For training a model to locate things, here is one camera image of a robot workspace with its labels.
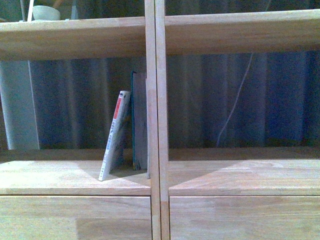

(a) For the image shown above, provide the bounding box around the white paperback book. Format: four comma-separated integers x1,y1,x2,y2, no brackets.
98,90,131,181

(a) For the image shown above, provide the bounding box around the right wooden shelf unit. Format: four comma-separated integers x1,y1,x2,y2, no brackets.
155,0,320,240

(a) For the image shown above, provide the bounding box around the wooden shelf unit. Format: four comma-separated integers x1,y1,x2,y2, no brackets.
155,0,320,240
0,0,162,240

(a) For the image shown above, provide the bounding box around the left wooden shelf unit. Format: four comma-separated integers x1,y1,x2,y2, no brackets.
0,0,162,240

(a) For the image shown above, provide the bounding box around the thin green book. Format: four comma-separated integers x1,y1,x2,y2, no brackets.
145,78,151,179

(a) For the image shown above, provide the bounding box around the green illustrated thick book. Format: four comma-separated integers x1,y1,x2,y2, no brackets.
131,71,148,171

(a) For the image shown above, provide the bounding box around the upper right wooden drawer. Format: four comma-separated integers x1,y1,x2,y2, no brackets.
169,196,320,240

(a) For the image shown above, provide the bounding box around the wooden drawer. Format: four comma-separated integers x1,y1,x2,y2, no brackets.
169,196,320,240
0,196,152,240

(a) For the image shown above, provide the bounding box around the pale green bowl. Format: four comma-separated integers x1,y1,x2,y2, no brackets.
32,5,61,21

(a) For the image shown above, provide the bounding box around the upper left wooden drawer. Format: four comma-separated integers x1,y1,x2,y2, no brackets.
0,196,152,240

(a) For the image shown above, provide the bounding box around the white cable behind shelf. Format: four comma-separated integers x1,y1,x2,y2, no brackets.
216,0,272,148

